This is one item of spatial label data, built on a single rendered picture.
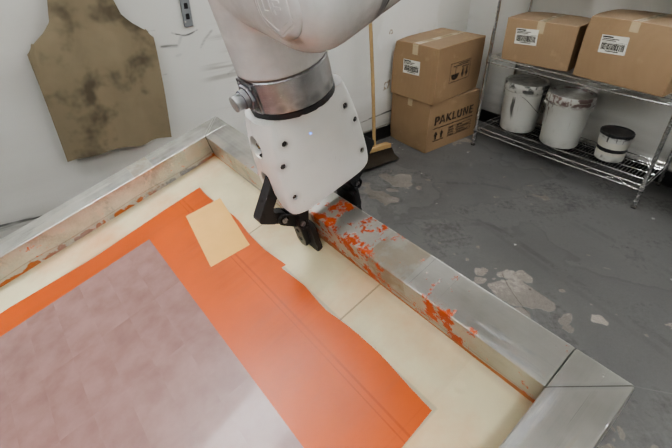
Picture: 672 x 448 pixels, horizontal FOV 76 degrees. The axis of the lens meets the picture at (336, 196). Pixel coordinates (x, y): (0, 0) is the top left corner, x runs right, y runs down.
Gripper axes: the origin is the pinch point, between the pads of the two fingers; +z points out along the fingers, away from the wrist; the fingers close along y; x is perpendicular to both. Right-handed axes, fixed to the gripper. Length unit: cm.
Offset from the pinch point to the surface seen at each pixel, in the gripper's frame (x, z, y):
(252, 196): 12.5, 1.8, -3.1
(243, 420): -10.3, 1.8, -18.2
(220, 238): 9.4, 1.8, -9.6
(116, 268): 15.7, 1.9, -20.6
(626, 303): -6, 167, 135
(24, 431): 3.4, 1.9, -33.2
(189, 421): -7.0, 1.9, -21.6
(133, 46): 196, 33, 29
